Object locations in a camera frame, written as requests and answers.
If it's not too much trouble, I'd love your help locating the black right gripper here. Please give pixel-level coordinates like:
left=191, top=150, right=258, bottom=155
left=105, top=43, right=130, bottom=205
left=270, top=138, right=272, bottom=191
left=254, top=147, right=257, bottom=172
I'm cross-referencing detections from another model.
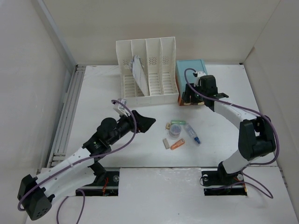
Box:
left=182, top=83, right=206, bottom=103

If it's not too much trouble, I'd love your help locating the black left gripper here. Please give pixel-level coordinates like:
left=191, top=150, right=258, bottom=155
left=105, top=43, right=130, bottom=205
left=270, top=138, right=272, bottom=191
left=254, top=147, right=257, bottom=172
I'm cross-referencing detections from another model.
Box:
left=107, top=110, right=155, bottom=146

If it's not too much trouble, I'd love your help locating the round clear pin jar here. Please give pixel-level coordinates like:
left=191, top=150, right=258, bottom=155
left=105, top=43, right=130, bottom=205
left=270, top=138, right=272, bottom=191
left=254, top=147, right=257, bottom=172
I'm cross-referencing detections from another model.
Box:
left=169, top=124, right=182, bottom=138

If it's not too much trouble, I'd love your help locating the teal mini drawer cabinet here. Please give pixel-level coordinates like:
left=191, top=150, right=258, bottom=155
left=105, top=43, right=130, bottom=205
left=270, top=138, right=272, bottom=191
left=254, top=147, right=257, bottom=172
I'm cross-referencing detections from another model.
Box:
left=175, top=59, right=208, bottom=106

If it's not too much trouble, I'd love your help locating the white paper booklet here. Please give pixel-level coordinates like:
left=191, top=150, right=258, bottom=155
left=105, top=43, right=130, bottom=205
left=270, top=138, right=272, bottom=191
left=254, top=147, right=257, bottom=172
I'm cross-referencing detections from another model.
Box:
left=129, top=55, right=150, bottom=96

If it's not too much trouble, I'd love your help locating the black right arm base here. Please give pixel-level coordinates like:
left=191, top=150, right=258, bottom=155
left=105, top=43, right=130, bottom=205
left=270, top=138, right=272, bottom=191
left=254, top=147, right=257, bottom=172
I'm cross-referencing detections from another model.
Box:
left=199, top=164, right=247, bottom=196

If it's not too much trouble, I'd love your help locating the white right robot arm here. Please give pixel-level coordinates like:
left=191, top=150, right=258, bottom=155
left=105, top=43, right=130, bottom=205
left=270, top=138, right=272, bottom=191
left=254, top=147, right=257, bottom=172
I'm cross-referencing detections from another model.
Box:
left=183, top=70, right=280, bottom=184

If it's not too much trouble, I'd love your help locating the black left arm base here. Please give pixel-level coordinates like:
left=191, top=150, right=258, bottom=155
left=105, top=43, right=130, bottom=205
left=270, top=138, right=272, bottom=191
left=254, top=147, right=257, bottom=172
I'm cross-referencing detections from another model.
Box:
left=80, top=162, right=120, bottom=196

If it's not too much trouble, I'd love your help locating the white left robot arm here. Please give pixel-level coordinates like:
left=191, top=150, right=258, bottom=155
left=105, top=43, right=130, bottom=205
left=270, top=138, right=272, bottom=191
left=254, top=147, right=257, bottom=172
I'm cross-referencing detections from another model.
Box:
left=17, top=110, right=156, bottom=221

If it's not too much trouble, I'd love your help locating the yellow small eraser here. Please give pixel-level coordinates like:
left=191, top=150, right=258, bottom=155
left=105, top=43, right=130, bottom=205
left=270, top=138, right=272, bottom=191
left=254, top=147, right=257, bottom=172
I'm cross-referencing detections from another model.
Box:
left=165, top=123, right=171, bottom=130

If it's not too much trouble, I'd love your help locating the green capsule case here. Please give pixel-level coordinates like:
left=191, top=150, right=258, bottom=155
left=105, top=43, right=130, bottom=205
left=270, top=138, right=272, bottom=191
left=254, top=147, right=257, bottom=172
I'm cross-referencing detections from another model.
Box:
left=171, top=120, right=186, bottom=125

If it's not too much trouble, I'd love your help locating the clear blue glue bottle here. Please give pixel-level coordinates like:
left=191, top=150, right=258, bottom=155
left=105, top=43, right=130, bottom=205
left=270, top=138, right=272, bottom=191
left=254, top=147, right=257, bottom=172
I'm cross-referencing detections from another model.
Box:
left=184, top=123, right=201, bottom=145

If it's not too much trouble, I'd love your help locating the grey eraser block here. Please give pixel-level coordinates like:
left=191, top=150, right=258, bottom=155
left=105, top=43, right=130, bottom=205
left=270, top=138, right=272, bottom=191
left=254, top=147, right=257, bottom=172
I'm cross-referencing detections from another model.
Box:
left=163, top=139, right=170, bottom=149

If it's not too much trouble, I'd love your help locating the orange usb stick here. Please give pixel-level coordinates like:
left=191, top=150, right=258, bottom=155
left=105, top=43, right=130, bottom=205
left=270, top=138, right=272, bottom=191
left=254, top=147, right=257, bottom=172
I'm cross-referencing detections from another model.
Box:
left=170, top=139, right=185, bottom=150

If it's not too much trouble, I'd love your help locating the white four-slot file organizer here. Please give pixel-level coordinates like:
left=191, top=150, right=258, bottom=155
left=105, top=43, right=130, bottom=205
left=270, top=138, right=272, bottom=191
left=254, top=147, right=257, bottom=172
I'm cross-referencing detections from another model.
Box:
left=116, top=37, right=179, bottom=106

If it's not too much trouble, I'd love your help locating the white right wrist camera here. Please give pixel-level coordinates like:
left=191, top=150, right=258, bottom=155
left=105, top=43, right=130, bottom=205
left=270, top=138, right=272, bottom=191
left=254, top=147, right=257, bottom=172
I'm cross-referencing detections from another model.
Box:
left=193, top=71, right=207, bottom=86

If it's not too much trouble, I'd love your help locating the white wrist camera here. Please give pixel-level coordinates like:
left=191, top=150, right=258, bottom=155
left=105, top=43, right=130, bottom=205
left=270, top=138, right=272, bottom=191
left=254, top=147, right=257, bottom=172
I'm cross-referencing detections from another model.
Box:
left=193, top=71, right=207, bottom=86
left=113, top=98, right=129, bottom=117

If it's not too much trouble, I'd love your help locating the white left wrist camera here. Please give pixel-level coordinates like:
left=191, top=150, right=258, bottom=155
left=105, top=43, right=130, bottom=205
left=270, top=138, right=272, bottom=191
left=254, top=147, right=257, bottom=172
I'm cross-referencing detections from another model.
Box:
left=113, top=98, right=129, bottom=117

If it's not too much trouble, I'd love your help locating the aluminium rail frame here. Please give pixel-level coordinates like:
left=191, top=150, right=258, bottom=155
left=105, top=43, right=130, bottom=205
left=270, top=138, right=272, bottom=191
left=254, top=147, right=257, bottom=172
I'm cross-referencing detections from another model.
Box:
left=45, top=65, right=86, bottom=168

